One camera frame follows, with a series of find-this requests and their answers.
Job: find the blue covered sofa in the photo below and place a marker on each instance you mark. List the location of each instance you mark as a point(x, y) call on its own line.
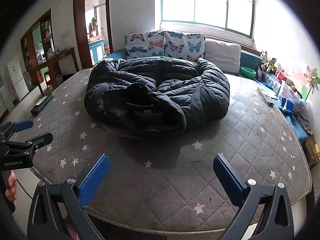
point(250, 60)

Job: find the hanging clothes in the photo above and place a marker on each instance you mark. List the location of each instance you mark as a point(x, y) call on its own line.
point(93, 26)

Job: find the blue bristle brush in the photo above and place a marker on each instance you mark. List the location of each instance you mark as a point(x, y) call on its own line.
point(297, 127)

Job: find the dark wooden door frame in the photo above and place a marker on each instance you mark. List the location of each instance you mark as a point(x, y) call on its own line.
point(78, 30)

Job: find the black puffer jacket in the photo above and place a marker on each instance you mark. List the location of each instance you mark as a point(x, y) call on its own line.
point(175, 87)

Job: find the brown plush bear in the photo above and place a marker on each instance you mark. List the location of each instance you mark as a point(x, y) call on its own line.
point(270, 66)

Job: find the red box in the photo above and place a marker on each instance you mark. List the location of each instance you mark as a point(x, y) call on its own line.
point(282, 77)

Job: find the grey quilted star mattress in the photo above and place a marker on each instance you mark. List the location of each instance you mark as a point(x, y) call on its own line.
point(162, 180)

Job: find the wooden desk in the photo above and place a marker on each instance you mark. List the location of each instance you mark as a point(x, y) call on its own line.
point(66, 52)

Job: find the white plush dog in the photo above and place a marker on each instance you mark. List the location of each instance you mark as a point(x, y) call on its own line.
point(264, 55)

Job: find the blue plastic holder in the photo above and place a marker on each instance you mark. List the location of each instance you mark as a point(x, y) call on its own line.
point(287, 105)

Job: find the butterfly print pillow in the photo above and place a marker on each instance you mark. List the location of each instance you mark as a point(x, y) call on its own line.
point(142, 43)
point(182, 45)

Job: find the clear plastic box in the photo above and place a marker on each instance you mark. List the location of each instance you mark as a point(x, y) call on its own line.
point(292, 93)

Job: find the black flat case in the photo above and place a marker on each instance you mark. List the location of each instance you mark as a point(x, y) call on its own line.
point(41, 105)

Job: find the wooden display cabinet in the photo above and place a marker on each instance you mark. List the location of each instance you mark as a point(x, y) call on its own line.
point(47, 42)

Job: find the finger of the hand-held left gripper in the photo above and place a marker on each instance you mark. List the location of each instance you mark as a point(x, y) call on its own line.
point(22, 125)
point(37, 140)

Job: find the purple plush toy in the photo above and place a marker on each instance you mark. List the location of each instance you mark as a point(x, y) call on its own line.
point(260, 73)

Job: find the green framed window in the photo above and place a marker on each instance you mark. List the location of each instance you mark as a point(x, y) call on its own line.
point(210, 2)

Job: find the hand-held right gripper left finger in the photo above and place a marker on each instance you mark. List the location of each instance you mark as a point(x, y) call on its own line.
point(93, 177)

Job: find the white pillow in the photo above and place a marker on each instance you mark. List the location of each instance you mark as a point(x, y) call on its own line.
point(222, 55)

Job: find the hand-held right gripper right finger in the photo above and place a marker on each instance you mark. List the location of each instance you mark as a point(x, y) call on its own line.
point(230, 177)

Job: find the white refrigerator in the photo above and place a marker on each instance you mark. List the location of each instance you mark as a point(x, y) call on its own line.
point(17, 80)

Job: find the blue cabinet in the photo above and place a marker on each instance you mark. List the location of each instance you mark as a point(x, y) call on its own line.
point(96, 48)

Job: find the person's left hand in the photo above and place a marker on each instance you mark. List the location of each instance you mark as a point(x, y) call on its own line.
point(11, 186)

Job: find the colourful pinwheel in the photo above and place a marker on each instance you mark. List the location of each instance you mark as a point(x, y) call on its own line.
point(311, 80)

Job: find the green plastic basin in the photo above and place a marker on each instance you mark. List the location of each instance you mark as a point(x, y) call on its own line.
point(248, 72)

